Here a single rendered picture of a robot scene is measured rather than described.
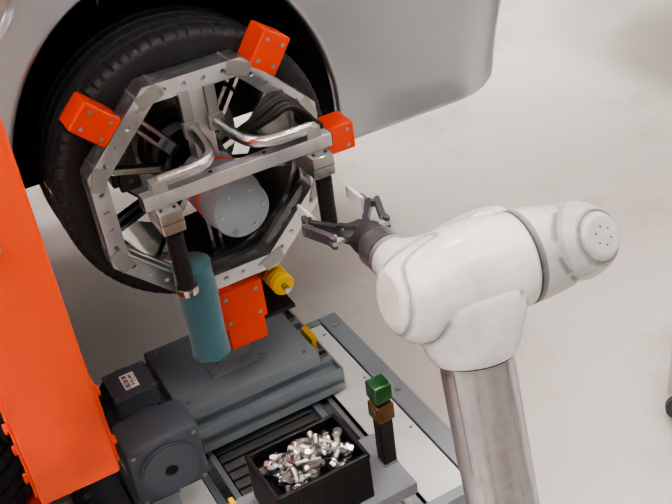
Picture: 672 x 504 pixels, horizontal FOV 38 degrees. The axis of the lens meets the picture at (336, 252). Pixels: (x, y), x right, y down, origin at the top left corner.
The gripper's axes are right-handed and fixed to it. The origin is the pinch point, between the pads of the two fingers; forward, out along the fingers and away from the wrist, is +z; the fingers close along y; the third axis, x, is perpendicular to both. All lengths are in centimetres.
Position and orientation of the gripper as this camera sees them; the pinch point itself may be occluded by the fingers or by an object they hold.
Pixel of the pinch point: (327, 203)
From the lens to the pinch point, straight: 211.1
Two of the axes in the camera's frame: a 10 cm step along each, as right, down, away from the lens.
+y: 8.7, -3.6, 3.5
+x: -1.2, -8.3, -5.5
